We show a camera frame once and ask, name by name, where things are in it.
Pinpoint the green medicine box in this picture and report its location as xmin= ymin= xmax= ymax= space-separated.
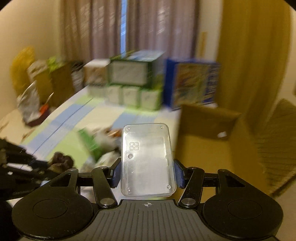
xmin=78 ymin=128 xmax=104 ymax=162

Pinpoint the white waffle cloth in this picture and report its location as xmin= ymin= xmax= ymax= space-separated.
xmin=93 ymin=129 xmax=122 ymax=153

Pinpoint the clear plastic case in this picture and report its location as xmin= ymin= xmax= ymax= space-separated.
xmin=120 ymin=123 xmax=177 ymax=199

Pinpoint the checkered tablecloth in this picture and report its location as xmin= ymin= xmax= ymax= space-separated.
xmin=1 ymin=88 xmax=180 ymax=168

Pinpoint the white plastic bag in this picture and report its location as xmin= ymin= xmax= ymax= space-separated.
xmin=16 ymin=82 xmax=41 ymax=123

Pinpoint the left tissue pack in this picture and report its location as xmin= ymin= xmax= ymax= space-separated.
xmin=106 ymin=85 xmax=122 ymax=105

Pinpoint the tissue pack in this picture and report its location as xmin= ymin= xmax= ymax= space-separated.
xmin=106 ymin=85 xmax=122 ymax=105
xmin=122 ymin=86 xmax=140 ymax=108
xmin=140 ymin=89 xmax=162 ymax=110

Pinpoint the middle tissue pack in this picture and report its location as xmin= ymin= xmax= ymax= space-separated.
xmin=122 ymin=86 xmax=140 ymax=108

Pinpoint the right tissue pack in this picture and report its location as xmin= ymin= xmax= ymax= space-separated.
xmin=140 ymin=89 xmax=162 ymax=110

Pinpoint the yellow plastic bag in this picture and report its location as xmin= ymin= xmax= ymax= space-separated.
xmin=10 ymin=46 xmax=36 ymax=96

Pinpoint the quilted brown chair cushion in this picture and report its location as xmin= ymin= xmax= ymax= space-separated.
xmin=256 ymin=99 xmax=295 ymax=197

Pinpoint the blue milk carton box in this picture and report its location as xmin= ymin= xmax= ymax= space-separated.
xmin=163 ymin=58 xmax=220 ymax=109

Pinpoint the brown cardboard box on floor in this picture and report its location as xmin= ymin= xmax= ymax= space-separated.
xmin=33 ymin=62 xmax=75 ymax=108

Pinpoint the white beige product box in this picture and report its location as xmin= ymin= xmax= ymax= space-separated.
xmin=83 ymin=59 xmax=110 ymax=86

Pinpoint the green printed box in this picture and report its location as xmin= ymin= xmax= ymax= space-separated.
xmin=108 ymin=50 xmax=164 ymax=89

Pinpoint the wooden door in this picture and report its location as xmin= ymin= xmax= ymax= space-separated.
xmin=215 ymin=1 xmax=291 ymax=135

